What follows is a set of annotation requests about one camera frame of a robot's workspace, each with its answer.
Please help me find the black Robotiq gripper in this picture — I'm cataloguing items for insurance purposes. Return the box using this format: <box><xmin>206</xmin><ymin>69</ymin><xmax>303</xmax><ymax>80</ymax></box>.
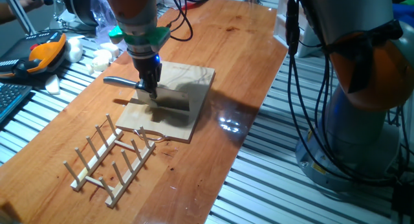
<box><xmin>132</xmin><ymin>54</ymin><xmax>162</xmax><ymax>100</ymax></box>

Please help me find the steel cleaver knife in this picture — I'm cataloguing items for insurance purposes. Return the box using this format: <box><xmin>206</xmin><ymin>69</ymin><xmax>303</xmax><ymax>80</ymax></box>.
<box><xmin>103</xmin><ymin>75</ymin><xmax>191</xmax><ymax>113</ymax></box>

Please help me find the person forearm brown sleeve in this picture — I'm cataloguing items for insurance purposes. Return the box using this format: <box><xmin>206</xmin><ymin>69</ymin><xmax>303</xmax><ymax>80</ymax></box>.
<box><xmin>0</xmin><ymin>3</ymin><xmax>23</xmax><ymax>25</ymax></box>

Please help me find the white radish chunk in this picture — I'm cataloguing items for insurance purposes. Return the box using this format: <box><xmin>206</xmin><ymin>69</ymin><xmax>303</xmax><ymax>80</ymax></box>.
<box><xmin>90</xmin><ymin>55</ymin><xmax>111</xmax><ymax>73</ymax></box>
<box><xmin>44</xmin><ymin>74</ymin><xmax>61</xmax><ymax>95</ymax></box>
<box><xmin>93</xmin><ymin>41</ymin><xmax>120</xmax><ymax>59</ymax></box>
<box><xmin>64</xmin><ymin>38</ymin><xmax>84</xmax><ymax>63</ymax></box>

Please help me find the person hand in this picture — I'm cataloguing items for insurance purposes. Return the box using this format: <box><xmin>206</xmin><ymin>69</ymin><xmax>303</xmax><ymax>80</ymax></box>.
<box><xmin>19</xmin><ymin>0</ymin><xmax>45</xmax><ymax>10</ymax></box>

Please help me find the large glossy wooden board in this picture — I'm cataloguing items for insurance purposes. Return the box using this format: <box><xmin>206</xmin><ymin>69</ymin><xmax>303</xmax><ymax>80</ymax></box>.
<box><xmin>0</xmin><ymin>0</ymin><xmax>289</xmax><ymax>224</ymax></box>

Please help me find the clear plastic bag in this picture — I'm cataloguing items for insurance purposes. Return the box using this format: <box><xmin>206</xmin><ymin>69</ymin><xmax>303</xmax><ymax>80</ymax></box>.
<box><xmin>90</xmin><ymin>0</ymin><xmax>129</xmax><ymax>52</ymax></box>

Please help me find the wooden peg dish rack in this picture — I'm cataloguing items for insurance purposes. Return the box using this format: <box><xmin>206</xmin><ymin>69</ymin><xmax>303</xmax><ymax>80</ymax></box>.
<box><xmin>63</xmin><ymin>113</ymin><xmax>157</xmax><ymax>208</ymax></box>

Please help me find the black round device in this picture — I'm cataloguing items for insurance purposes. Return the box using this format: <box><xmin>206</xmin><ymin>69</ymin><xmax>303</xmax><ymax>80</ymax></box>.
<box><xmin>61</xmin><ymin>0</ymin><xmax>100</xmax><ymax>27</ymax></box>

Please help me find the orange black teach pendant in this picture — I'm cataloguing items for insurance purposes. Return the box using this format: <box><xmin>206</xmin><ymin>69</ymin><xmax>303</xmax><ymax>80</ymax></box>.
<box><xmin>0</xmin><ymin>31</ymin><xmax>68</xmax><ymax>80</ymax></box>

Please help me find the black computer keyboard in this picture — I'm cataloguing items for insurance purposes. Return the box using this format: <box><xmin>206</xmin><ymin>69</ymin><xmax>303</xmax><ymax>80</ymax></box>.
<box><xmin>0</xmin><ymin>83</ymin><xmax>33</xmax><ymax>123</ymax></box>

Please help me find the white plastic drawer box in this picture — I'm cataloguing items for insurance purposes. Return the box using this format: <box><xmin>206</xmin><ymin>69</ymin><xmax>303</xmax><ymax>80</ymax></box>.
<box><xmin>273</xmin><ymin>0</ymin><xmax>324</xmax><ymax>58</ymax></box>

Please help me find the blue plastic bag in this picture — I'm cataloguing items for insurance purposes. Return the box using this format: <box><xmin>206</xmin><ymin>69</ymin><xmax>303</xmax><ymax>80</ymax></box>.
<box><xmin>393</xmin><ymin>0</ymin><xmax>414</xmax><ymax>27</ymax></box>

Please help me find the bamboo cutting board wire handle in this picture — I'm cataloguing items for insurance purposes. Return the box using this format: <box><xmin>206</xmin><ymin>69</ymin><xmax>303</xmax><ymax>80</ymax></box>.
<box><xmin>115</xmin><ymin>60</ymin><xmax>216</xmax><ymax>144</ymax></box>

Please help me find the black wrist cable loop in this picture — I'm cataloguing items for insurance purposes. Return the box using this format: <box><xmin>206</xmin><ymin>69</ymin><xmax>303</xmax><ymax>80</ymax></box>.
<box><xmin>166</xmin><ymin>0</ymin><xmax>223</xmax><ymax>42</ymax></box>

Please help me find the aluminium frame post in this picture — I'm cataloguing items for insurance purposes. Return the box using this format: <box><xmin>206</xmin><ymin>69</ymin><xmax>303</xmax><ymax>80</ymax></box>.
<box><xmin>2</xmin><ymin>0</ymin><xmax>37</xmax><ymax>36</ymax></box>

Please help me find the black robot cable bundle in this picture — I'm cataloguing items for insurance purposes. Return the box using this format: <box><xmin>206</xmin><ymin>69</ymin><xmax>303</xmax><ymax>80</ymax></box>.
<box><xmin>284</xmin><ymin>0</ymin><xmax>411</xmax><ymax>188</ymax></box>

